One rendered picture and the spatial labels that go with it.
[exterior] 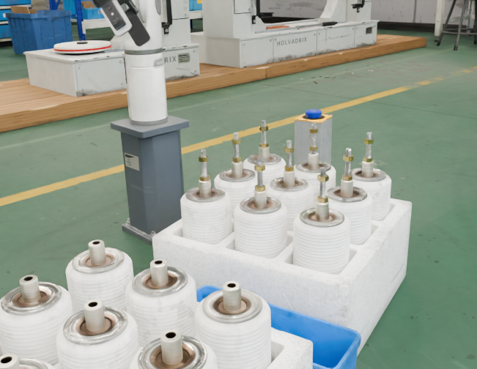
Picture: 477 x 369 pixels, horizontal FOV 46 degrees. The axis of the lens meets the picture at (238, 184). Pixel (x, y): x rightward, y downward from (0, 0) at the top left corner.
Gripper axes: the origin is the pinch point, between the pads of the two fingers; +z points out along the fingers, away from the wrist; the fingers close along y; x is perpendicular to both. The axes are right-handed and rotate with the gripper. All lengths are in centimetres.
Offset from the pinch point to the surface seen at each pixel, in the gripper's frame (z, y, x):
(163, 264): 27.0, -1.6, -12.9
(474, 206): 68, -93, 44
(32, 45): -155, -423, -147
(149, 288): 28.6, -0.9, -16.0
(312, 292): 45.1, -18.8, 0.3
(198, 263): 33.1, -28.4, -15.8
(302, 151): 28, -65, 11
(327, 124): 25, -65, 19
